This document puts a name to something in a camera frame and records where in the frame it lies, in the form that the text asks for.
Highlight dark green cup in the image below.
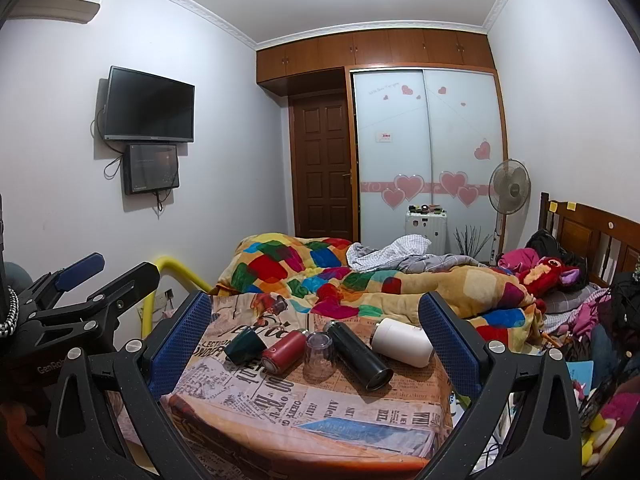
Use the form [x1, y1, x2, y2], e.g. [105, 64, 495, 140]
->
[224, 327, 267, 366]

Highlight red thermos cup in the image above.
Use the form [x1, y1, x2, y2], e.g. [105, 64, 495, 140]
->
[262, 330, 308, 375]

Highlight white thermos cup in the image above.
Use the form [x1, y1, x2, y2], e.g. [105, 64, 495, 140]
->
[370, 318, 434, 368]

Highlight clear plastic cup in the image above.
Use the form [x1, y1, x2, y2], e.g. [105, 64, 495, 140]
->
[303, 332, 336, 384]

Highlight newspaper print table cloth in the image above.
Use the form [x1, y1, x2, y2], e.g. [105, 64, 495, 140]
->
[165, 294, 452, 479]

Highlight red plush toy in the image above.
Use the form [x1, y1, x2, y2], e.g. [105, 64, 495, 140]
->
[518, 257, 580, 299]

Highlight black backpack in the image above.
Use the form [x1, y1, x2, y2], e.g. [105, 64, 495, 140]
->
[525, 229, 587, 275]

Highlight colourful patchwork quilt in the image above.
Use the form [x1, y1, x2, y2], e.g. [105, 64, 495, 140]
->
[213, 233, 544, 353]

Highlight black thermos bottle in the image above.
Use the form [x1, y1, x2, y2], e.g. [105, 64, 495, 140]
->
[323, 320, 394, 391]

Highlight wooden bed headboard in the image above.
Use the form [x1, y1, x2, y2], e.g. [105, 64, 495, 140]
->
[538, 192, 640, 287]

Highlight dry twig decoration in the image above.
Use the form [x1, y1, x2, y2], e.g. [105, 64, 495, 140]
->
[454, 224, 494, 259]

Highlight white grey crumpled cloth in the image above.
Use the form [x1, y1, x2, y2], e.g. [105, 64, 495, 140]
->
[346, 234, 484, 274]

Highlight small white cabinet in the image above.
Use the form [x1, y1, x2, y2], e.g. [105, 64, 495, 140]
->
[405, 205, 448, 255]

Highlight white standing fan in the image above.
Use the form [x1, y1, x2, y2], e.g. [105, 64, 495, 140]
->
[488, 158, 532, 263]

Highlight brown wooden door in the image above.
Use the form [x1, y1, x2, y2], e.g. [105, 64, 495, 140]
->
[290, 92, 354, 240]

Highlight white sliding wardrobe with hearts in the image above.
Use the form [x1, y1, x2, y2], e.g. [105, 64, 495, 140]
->
[352, 68, 504, 254]

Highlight brown overhead wooden cabinets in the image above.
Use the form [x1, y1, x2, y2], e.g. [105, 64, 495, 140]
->
[256, 28, 495, 96]

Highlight yellow padded rail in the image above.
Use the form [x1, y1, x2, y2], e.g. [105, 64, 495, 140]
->
[140, 254, 214, 340]

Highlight small black wall monitor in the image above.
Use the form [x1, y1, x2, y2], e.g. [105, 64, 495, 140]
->
[122, 144, 179, 195]

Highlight wall-mounted black television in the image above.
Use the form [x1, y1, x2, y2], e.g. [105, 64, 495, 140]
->
[99, 66, 195, 143]

